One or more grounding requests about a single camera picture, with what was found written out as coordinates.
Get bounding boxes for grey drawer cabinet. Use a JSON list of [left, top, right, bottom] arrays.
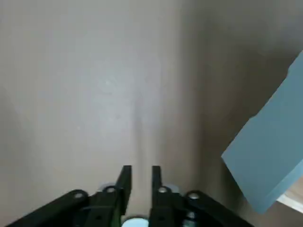
[[221, 49, 303, 215]]

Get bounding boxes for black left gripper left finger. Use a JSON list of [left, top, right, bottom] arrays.
[[4, 165, 132, 227]]

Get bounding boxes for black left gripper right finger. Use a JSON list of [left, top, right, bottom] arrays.
[[148, 165, 256, 227]]

